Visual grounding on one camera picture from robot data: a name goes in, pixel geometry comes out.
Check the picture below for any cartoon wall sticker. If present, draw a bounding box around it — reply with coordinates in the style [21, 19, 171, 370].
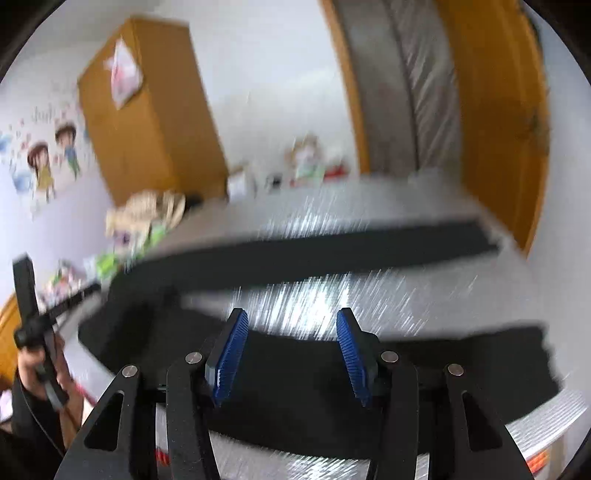
[0, 104, 93, 217]

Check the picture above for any pink white plastic bag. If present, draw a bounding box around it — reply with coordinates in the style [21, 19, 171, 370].
[104, 39, 145, 110]

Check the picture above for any green packet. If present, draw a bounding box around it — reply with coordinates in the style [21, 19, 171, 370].
[95, 254, 123, 280]

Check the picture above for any cardboard box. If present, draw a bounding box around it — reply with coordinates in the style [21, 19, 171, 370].
[291, 136, 326, 185]

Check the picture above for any pile of colourful packets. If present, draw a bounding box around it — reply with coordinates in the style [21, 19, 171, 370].
[44, 261, 88, 305]

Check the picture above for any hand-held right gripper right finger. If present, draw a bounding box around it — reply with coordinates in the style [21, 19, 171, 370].
[336, 307, 532, 480]

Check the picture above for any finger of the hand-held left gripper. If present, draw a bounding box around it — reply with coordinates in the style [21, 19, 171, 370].
[44, 282, 102, 324]

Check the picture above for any beige blanket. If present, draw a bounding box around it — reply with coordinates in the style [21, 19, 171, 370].
[105, 189, 185, 236]

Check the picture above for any black garment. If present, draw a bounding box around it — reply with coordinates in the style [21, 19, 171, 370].
[78, 220, 561, 460]

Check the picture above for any wooden wardrobe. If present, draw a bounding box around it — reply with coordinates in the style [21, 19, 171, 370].
[78, 16, 229, 208]

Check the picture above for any person's left forearm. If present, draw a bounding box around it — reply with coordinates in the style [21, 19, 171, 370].
[9, 369, 70, 462]

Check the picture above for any wooden furniture panel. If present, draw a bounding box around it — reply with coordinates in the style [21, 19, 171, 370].
[0, 293, 24, 384]

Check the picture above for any wooden door frame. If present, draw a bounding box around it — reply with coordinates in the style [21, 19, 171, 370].
[321, 0, 370, 176]

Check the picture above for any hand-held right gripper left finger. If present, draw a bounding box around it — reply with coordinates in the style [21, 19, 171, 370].
[54, 308, 250, 480]

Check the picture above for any wooden door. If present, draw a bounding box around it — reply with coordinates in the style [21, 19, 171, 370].
[436, 0, 552, 257]

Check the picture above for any person's left hand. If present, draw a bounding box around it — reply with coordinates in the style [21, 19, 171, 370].
[17, 335, 75, 404]

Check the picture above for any small white box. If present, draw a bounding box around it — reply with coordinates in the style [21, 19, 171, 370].
[226, 166, 257, 201]

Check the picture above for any grey plastic door curtain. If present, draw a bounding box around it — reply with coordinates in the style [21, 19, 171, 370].
[335, 0, 462, 174]

